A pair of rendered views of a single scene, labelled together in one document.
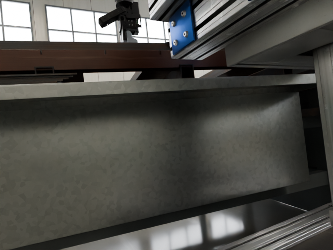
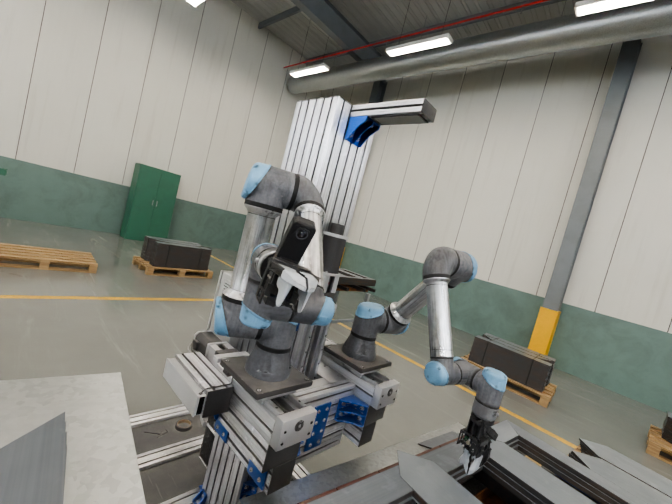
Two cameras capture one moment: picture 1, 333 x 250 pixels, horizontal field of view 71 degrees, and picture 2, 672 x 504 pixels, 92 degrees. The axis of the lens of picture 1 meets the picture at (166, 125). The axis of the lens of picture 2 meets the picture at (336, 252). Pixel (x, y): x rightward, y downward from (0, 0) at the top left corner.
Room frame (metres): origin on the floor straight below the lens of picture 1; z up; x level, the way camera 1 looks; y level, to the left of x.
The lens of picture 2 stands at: (1.66, -0.83, 1.54)
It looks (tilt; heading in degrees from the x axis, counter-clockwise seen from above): 4 degrees down; 159
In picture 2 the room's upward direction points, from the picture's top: 15 degrees clockwise
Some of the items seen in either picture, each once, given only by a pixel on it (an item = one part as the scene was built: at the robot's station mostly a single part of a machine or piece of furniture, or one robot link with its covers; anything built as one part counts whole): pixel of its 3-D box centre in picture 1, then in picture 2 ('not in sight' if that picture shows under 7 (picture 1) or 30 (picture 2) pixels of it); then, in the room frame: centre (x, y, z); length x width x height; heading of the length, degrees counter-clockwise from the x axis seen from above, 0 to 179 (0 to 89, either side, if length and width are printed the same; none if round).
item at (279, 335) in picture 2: not in sight; (277, 322); (0.64, -0.57, 1.20); 0.13 x 0.12 x 0.14; 91
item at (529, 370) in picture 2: not in sight; (510, 363); (-1.76, 3.71, 0.26); 1.20 x 0.80 x 0.53; 28
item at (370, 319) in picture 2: not in sight; (369, 318); (0.42, -0.11, 1.20); 0.13 x 0.12 x 0.14; 101
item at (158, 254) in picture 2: not in sight; (176, 257); (-5.16, -1.34, 0.28); 1.20 x 0.80 x 0.57; 118
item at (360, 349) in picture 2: not in sight; (361, 343); (0.42, -0.12, 1.09); 0.15 x 0.15 x 0.10
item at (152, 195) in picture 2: not in sight; (151, 204); (-8.27, -2.45, 0.97); 1.00 x 0.49 x 1.95; 117
